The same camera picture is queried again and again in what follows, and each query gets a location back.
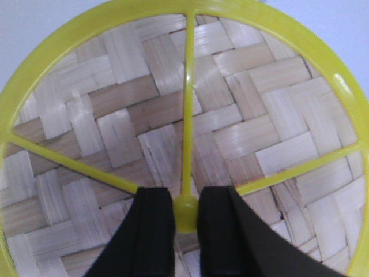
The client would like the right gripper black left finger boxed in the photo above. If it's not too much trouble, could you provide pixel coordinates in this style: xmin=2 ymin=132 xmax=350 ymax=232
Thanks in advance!
xmin=86 ymin=187 xmax=175 ymax=276

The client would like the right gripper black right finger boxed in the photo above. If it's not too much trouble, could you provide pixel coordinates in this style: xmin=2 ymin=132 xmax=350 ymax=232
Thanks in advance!
xmin=198 ymin=186 xmax=341 ymax=276

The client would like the woven bamboo steamer lid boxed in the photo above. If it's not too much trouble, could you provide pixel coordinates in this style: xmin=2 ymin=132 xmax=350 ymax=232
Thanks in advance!
xmin=1 ymin=1 xmax=368 ymax=276

